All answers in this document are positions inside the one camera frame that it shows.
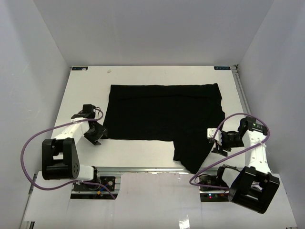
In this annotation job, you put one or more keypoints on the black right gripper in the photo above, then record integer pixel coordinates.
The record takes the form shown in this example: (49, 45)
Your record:
(220, 148)

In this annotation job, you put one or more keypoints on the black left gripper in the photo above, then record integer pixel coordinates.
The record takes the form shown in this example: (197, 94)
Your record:
(96, 134)

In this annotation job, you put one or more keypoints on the black t-shirt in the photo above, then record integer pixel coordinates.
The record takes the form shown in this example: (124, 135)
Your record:
(177, 113)

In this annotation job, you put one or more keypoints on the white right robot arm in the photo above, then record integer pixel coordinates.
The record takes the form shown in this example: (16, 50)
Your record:
(254, 186)

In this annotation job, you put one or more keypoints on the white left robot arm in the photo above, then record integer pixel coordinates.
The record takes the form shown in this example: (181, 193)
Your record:
(59, 155)

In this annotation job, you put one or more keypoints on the left black table label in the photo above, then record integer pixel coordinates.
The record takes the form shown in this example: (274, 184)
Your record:
(79, 68)

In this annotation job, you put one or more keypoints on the black table label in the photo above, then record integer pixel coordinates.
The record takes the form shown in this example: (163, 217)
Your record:
(79, 68)
(222, 68)

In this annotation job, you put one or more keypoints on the right black table label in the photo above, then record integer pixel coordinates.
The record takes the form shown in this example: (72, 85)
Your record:
(222, 68)

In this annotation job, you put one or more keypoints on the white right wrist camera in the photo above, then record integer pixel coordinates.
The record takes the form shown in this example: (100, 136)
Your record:
(214, 135)

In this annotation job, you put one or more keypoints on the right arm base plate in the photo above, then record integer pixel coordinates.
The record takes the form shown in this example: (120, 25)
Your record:
(217, 188)

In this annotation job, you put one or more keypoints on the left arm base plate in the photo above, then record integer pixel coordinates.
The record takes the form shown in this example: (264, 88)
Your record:
(105, 192)

